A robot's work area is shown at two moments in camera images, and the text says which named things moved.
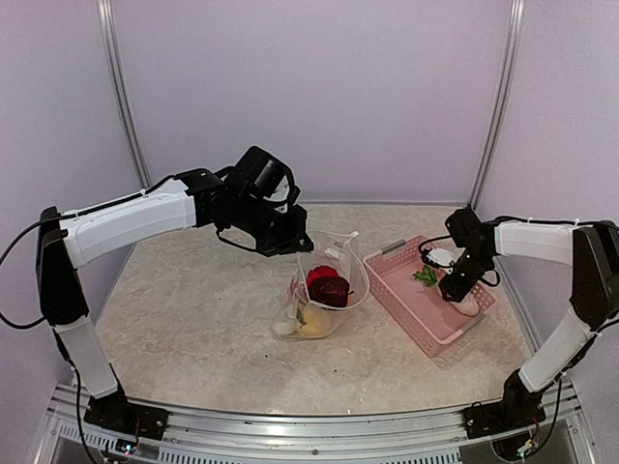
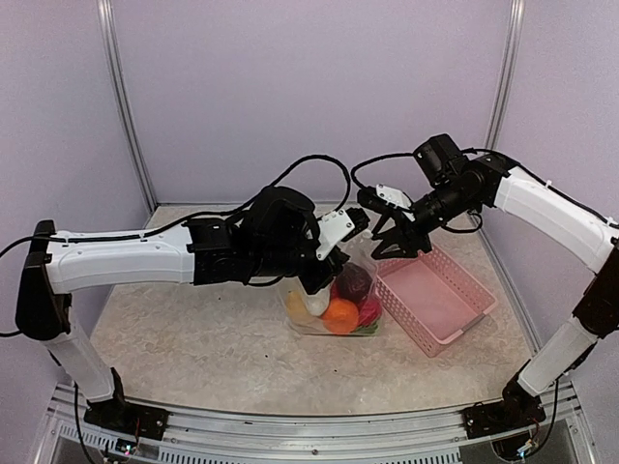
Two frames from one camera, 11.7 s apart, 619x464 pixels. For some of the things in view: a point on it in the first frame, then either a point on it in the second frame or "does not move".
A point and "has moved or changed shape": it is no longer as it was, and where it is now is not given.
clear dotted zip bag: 330,281 has moved or changed shape
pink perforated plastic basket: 413,305 does not move
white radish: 467,306 → 318,303
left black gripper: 291,243 → 314,282
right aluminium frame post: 499,117 does not move
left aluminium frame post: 105,11 does not move
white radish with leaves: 289,326 → 366,331
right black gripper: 457,290 → 405,232
